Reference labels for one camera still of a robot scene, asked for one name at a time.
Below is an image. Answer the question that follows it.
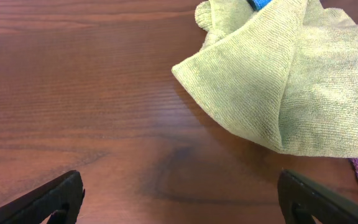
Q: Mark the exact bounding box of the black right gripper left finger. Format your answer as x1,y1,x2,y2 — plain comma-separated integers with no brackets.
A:
0,170,85,224

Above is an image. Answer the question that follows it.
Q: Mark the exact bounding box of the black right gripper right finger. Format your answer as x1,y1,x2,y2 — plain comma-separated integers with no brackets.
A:
277,169,358,224

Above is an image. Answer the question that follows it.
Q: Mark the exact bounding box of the light green microfiber cloth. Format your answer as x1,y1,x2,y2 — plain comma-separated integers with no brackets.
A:
172,0,358,158

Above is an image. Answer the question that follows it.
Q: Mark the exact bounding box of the blue microfiber cloth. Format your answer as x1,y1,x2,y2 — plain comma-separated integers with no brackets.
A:
247,0,272,11

